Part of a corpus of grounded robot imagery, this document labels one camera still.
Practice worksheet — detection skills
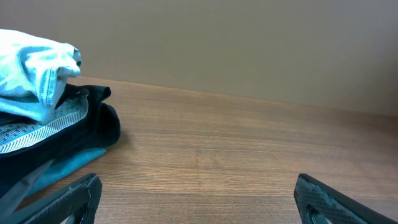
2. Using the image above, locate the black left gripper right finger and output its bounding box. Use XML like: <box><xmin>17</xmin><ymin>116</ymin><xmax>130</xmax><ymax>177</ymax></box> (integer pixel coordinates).
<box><xmin>294</xmin><ymin>174</ymin><xmax>397</xmax><ymax>224</ymax></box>

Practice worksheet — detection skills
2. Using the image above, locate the light blue crumpled garment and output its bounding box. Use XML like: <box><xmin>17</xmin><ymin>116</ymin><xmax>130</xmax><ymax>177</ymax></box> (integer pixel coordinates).
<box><xmin>1</xmin><ymin>29</ymin><xmax>81</xmax><ymax>121</ymax></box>

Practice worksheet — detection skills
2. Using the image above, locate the teal folded garment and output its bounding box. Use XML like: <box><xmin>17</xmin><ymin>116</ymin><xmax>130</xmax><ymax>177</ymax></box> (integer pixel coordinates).
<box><xmin>27</xmin><ymin>148</ymin><xmax>106</xmax><ymax>197</ymax></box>

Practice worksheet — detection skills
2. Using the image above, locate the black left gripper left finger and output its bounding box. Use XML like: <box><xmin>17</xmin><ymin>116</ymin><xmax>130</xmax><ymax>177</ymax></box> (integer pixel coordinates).
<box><xmin>1</xmin><ymin>173</ymin><xmax>102</xmax><ymax>224</ymax></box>

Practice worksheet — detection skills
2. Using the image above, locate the black folded garment pile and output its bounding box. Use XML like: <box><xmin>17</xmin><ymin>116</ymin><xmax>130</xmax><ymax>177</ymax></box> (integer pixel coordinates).
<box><xmin>1</xmin><ymin>85</ymin><xmax>121</xmax><ymax>195</ymax></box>

